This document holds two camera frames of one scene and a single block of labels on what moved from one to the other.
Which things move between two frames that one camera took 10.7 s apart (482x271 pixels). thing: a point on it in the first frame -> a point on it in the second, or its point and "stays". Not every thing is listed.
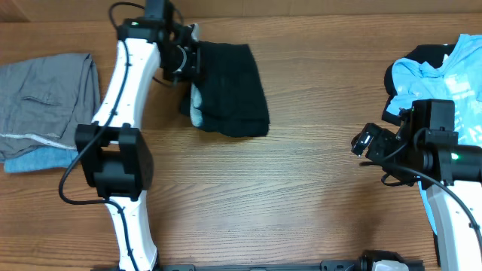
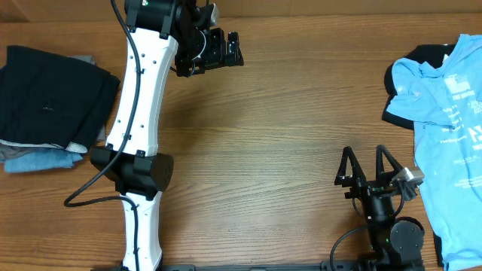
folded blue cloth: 39,158 stays
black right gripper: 382,138 -> 358,175
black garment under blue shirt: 434,54 stays
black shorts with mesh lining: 227,98 -> 53,100
